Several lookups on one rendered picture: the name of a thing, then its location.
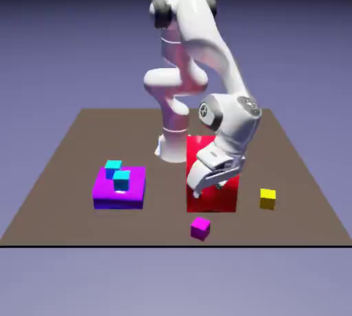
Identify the large purple box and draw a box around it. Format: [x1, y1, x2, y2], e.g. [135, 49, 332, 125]
[92, 166, 146, 210]

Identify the small yellow cube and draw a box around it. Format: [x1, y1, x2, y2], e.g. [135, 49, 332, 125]
[259, 188, 277, 211]

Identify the large red box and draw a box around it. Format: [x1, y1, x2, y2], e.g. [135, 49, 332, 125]
[186, 135, 241, 214]

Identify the small magenta cube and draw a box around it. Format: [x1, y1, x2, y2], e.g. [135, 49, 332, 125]
[190, 216, 212, 242]

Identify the small cyan cube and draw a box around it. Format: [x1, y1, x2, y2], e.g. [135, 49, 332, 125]
[112, 169, 131, 192]
[104, 159, 123, 180]

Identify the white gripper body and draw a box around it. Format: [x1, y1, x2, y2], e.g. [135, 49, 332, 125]
[186, 160, 241, 193]

